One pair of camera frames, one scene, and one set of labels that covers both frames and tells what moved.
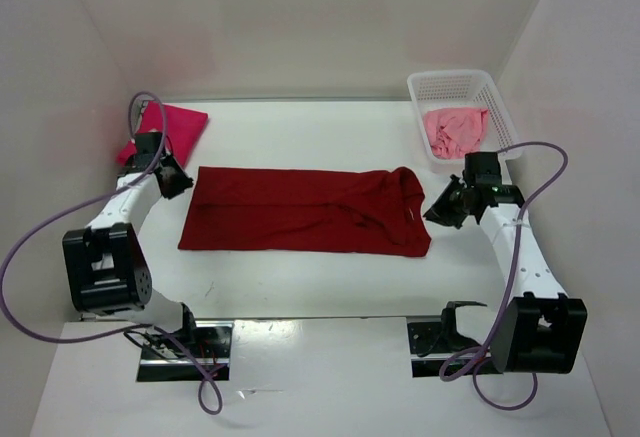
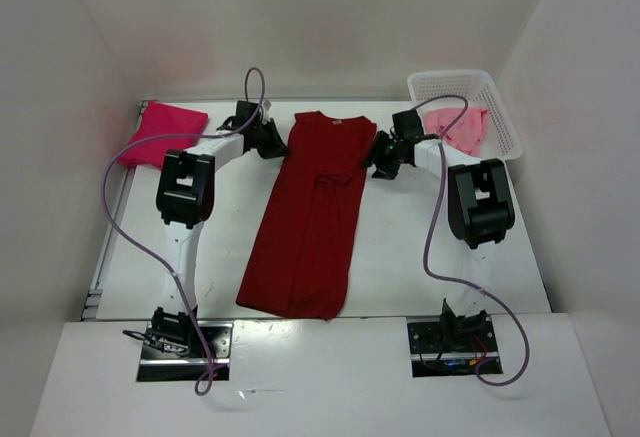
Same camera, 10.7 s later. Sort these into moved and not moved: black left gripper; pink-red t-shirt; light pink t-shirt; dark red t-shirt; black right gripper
Moved: black left gripper; black right gripper; dark red t-shirt
Not moved: pink-red t-shirt; light pink t-shirt
